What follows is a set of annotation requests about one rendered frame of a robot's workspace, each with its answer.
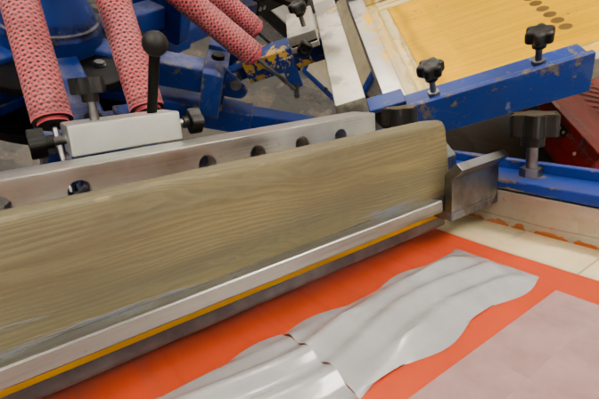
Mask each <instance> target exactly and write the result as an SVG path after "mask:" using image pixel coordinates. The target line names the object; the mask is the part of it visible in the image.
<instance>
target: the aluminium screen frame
mask: <svg viewBox="0 0 599 399"><path fill-rule="evenodd" d="M467 216H471V217H475V218H479V219H482V220H486V221H489V222H492V223H496V224H501V225H505V226H509V227H512V228H515V229H519V230H523V231H526V232H532V233H535V234H539V235H542V236H546V237H549V238H553V239H556V240H562V241H566V242H569V243H572V244H576V245H580V246H582V247H586V248H592V249H596V250H599V208H598V207H593V206H588V205H583V204H578V203H574V202H569V201H565V200H560V199H551V198H547V197H542V196H538V195H533V194H528V193H524V192H519V191H510V190H506V189H501V188H497V202H496V203H493V204H491V205H489V206H486V207H484V208H481V209H479V210H477V211H475V212H472V213H470V214H469V215H467Z"/></svg>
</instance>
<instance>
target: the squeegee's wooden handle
mask: <svg viewBox="0 0 599 399"><path fill-rule="evenodd" d="M448 171H449V170H448V159H447V140H446V130H445V127H444V125H443V123H442V122H441V121H439V120H427V121H419V122H415V123H411V124H406V125H402V126H394V127H390V128H386V129H382V130H377V131H372V132H369V133H364V134H357V135H352V136H348V137H343V138H340V139H335V140H331V141H327V142H319V143H315V144H310V145H306V146H301V147H298V148H293V149H289V150H285V151H277V152H272V153H268V154H264V155H259V156H256V157H251V158H246V159H239V160H235V161H230V162H226V163H222V164H217V165H213V166H209V167H201V168H197V169H193V170H188V171H184V172H180V173H175V174H171V175H164V176H159V177H154V178H151V179H146V180H142V181H138V182H133V183H125V184H122V185H117V186H112V187H109V188H104V189H100V190H96V191H88V192H83V193H80V194H75V195H70V196H67V197H62V198H58V199H50V200H46V201H41V202H38V203H33V204H28V205H24V206H20V207H16V208H8V209H4V210H0V357H3V356H6V355H8V354H12V353H14V352H17V351H20V350H21V349H24V348H27V347H30V346H33V345H36V344H38V343H41V342H44V341H46V340H48V339H51V338H55V337H58V336H60V335H62V334H65V333H68V332H71V331H73V330H77V329H79V328H82V327H85V326H86V325H89V324H92V323H95V322H98V321H101V320H103V319H106V318H109V317H112V316H113V315H116V314H120V313H123V312H125V311H127V310H130V309H133V308H136V307H138V306H140V305H144V304H147V303H150V302H152V301H154V300H157V299H160V298H162V297H166V296H168V295H171V294H174V293H177V292H178V291H181V290H184V289H188V288H191V287H192V286H195V285H198V284H201V283H203V282H205V281H209V280H212V279H215V278H217V277H219V276H222V275H225V274H227V273H231V272H233V271H236V270H239V269H242V268H243V267H246V266H249V265H253V264H256V263H257V262H260V261H263V260H266V259H268V258H270V257H274V256H277V255H280V254H282V253H284V252H287V251H290V250H292V249H295V248H298V247H301V246H304V245H307V244H308V243H311V242H314V241H316V240H321V239H323V238H325V237H328V236H331V235H333V234H335V233H338V232H342V231H345V230H347V229H349V228H352V227H355V226H357V225H360V224H363V223H366V222H369V221H372V220H374V219H376V218H379V217H381V216H386V215H388V214H390V213H393V212H396V211H398V210H400V209H403V208H407V207H410V206H413V205H414V204H417V203H420V202H422V201H425V200H429V199H433V200H442V205H444V204H445V174H446V173H447V172H448Z"/></svg>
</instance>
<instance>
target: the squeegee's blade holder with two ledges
mask: <svg viewBox="0 0 599 399"><path fill-rule="evenodd" d="M442 211H443V206H442V200H439V199H427V200H425V201H422V202H420V203H417V204H414V205H413V206H410V207H407V208H403V209H400V210H398V211H396V212H393V213H390V214H388V215H386V216H381V217H379V218H376V219H374V220H372V221H369V222H366V223H363V224H360V225H357V226H355V227H352V228H349V229H347V230H345V231H342V232H338V233H335V234H333V235H331V236H328V237H325V238H323V239H321V240H316V241H314V242H311V243H308V244H307V245H304V246H301V247H298V248H295V249H292V250H290V251H287V252H284V253H282V254H280V255H277V256H273V257H270V258H268V259H266V260H263V261H260V262H257V263H256V264H253V265H249V266H246V267H243V268H242V269H239V270H236V271H233V272H231V273H227V274H225V275H222V276H219V277H217V278H215V279H212V280H209V281H205V282H203V283H201V284H198V285H195V286H192V287H191V288H188V289H184V290H181V291H178V292H177V293H174V294H171V295H168V296H166V297H162V298H160V299H157V300H154V301H152V302H150V303H147V304H144V305H140V306H138V307H136V308H133V309H130V310H127V311H125V312H123V313H119V314H116V315H113V316H112V317H109V318H106V319H103V320H101V321H98V322H95V323H92V324H89V325H86V326H85V327H82V328H79V329H77V330H73V331H71V332H68V333H65V334H62V335H60V336H58V337H55V338H51V339H48V340H46V341H44V342H41V343H38V344H36V345H33V346H30V347H27V348H24V349H21V350H20V351H17V352H14V353H12V354H8V355H6V356H3V357H0V391H3V390H5V389H7V388H9V387H13V386H16V385H18V384H20V383H22V382H24V381H27V380H29V379H33V378H35V377H37V376H40V375H42V374H45V373H47V372H48V371H52V370H55V369H57V368H60V367H61V366H64V365H66V364H69V363H71V362H75V361H77V360H79V359H81V358H84V357H86V356H89V355H90V354H94V353H97V352H99V351H102V350H103V349H106V348H108V347H110V346H114V345H117V344H118V343H121V342H123V341H126V340H128V339H131V338H134V337H136V336H138V335H141V334H143V333H145V332H147V331H150V330H154V329H156V328H158V327H160V326H163V325H165V324H167V323H170V322H173V321H175V320H178V319H180V318H183V317H185V316H187V315H189V314H193V313H195V312H198V311H200V310H202V309H204V308H207V307H209V306H212V305H215V304H217V303H220V302H222V301H224V300H227V299H228V298H231V297H235V296H237V295H240V294H242V293H244V292H246V291H249V290H251V289H255V288H256V287H259V286H261V285H264V284H266V283H269V282H270V281H274V280H277V279H279V278H282V277H283V276H285V275H288V274H290V273H294V272H297V271H298V270H301V269H303V268H306V267H308V266H311V265H313V264H316V263H318V262H321V261H323V260H325V259H327V258H330V257H334V256H336V255H339V254H340V253H342V252H345V251H347V250H350V249H352V248H355V247H358V246H360V245H363V244H365V243H367V242H369V241H371V240H375V239H378V238H380V237H382V236H384V235H387V234H389V233H392V232H395V231H397V230H400V229H402V228H404V227H407V226H408V225H411V224H415V223H417V222H420V221H422V220H424V219H426V218H429V217H431V216H435V215H436V214H439V213H441V212H442Z"/></svg>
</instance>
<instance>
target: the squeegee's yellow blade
mask: <svg viewBox="0 0 599 399"><path fill-rule="evenodd" d="M435 218H437V217H436V216H431V217H429V218H426V219H424V220H422V221H420V222H417V223H415V224H411V225H408V226H407V227H404V228H402V229H400V230H397V231H395V232H392V233H389V234H387V235H384V236H382V237H380V238H378V239H375V240H371V241H369V242H367V243H365V244H363V245H360V246H358V247H355V248H352V249H350V250H347V251H345V252H342V253H340V254H339V255H336V256H332V257H330V258H327V259H325V260H323V261H321V262H318V263H316V264H313V265H311V266H308V267H306V268H303V269H301V270H298V271H297V272H294V273H290V274H288V275H285V276H283V277H282V278H279V279H277V280H274V281H270V282H269V283H266V284H264V285H261V286H259V287H256V288H255V289H251V290H249V291H246V292H244V293H242V294H240V295H237V296H235V297H231V298H228V299H227V300H224V301H222V302H220V303H217V304H215V305H212V306H209V307H207V308H204V309H202V310H200V311H198V312H195V313H192V314H189V315H187V316H185V317H183V318H180V319H178V320H175V321H173V322H170V323H167V324H165V325H163V326H160V327H158V328H156V329H154V330H150V331H147V332H145V333H143V334H141V335H138V336H136V337H134V338H131V339H128V340H126V341H123V342H121V343H118V344H117V345H114V346H110V347H108V348H106V349H103V350H102V351H99V352H97V353H94V354H90V355H89V356H86V357H84V358H81V359H79V360H77V361H75V362H71V363H69V364H66V365H64V366H61V367H60V368H57V369H55V370H51V371H48V372H47V373H45V374H42V375H40V376H37V377H35V378H33V379H29V380H27V381H24V382H22V383H20V384H18V385H16V386H13V387H9V388H7V389H5V390H3V391H0V398H2V397H4V396H7V395H9V394H12V393H14V392H17V391H19V390H22V389H23V388H25V387H29V386H32V385H34V384H36V383H38V382H40V381H43V380H45V379H49V378H51V377H53V376H55V375H58V374H60V373H62V372H64V371H68V370H70V369H73V368H75V367H77V366H79V365H81V364H84V363H86V362H90V361H92V360H94V359H96V358H99V357H101V356H103V355H106V354H109V353H111V352H114V351H116V350H118V349H120V348H122V347H125V346H128V345H131V344H133V343H135V342H137V341H140V340H142V339H144V338H148V337H150V336H152V335H155V334H157V333H159V332H162V331H163V330H167V329H169V328H172V327H174V326H177V325H178V324H181V323H183V322H187V321H189V320H191V319H193V318H195V317H198V316H200V315H203V314H206V313H208V312H210V311H213V310H215V309H218V308H219V307H222V306H224V305H228V304H230V303H233V302H234V301H236V300H239V299H241V298H244V297H247V296H249V295H251V294H254V293H256V292H259V291H261V290H262V289H266V288H269V287H271V286H274V285H275V284H277V283H280V282H282V281H286V280H289V279H290V278H292V277H295V276H297V275H300V274H302V273H305V272H307V271H310V270H312V269H315V268H317V267H318V266H321V265H325V264H327V263H329V262H331V261H333V260H336V259H338V258H341V257H344V256H346V255H348V254H351V253H353V252H356V251H358V250H360V249H362V248H366V247H368V246H370V245H373V244H374V243H377V242H379V241H382V240H385V239H388V238H389V237H392V236H394V235H396V234H399V233H401V232H404V231H407V230H409V229H411V228H414V227H416V226H418V225H420V224H424V223H426V222H429V221H430V220H433V219H435Z"/></svg>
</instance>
